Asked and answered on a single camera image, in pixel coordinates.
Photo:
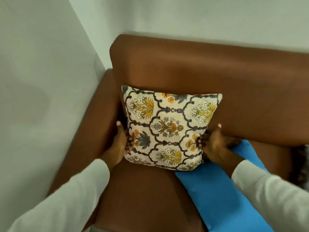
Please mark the person's right hand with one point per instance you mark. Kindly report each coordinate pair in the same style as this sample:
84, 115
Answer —
217, 144

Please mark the person's left hand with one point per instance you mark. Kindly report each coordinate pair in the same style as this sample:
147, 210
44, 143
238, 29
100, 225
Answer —
118, 144

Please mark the plain blue cushion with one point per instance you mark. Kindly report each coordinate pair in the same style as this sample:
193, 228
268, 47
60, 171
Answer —
212, 193

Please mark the cream floral patterned cushion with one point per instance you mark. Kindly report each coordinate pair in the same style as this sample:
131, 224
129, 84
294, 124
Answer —
166, 125

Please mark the brown leather sofa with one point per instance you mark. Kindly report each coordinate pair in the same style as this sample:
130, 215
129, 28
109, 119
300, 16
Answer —
193, 70

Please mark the grey white patterned cushion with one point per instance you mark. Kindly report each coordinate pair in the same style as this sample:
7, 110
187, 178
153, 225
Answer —
301, 166

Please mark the person's left forearm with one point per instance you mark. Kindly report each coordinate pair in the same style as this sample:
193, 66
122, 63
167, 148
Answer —
62, 200

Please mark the person's right forearm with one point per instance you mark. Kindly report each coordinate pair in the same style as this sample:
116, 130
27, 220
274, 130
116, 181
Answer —
270, 190

